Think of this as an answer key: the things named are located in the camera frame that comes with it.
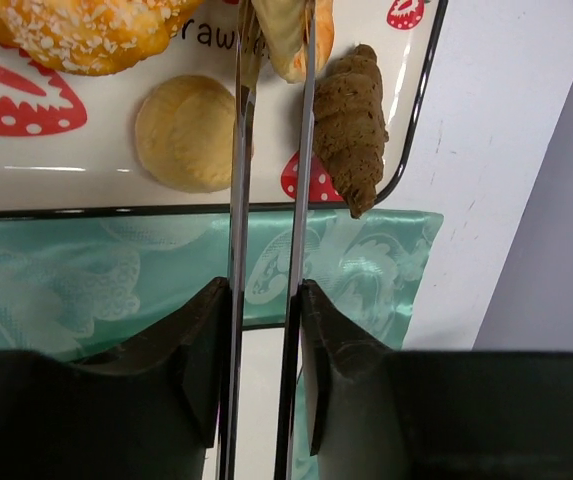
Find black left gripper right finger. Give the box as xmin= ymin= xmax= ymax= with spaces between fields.
xmin=301 ymin=281 xmax=573 ymax=479

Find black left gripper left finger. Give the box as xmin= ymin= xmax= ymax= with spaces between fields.
xmin=0 ymin=277 xmax=229 ymax=479

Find metal bread tongs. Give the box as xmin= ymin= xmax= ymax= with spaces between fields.
xmin=217 ymin=1 xmax=317 ymax=479

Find golden croissant bread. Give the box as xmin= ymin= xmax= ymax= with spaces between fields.
xmin=251 ymin=0 xmax=335 ymax=84

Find sugared orange bundt bread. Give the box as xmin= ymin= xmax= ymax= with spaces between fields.
xmin=0 ymin=0 xmax=201 ymax=76

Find teal satin placemat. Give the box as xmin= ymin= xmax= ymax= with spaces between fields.
xmin=0 ymin=208 xmax=445 ymax=480

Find small round pale bun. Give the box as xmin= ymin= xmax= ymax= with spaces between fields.
xmin=134 ymin=75 xmax=236 ymax=193

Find brown chocolate croissant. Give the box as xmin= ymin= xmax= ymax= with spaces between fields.
xmin=312 ymin=44 xmax=389 ymax=219

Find strawberry print serving tray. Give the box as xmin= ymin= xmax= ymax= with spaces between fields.
xmin=0 ymin=1 xmax=447 ymax=218

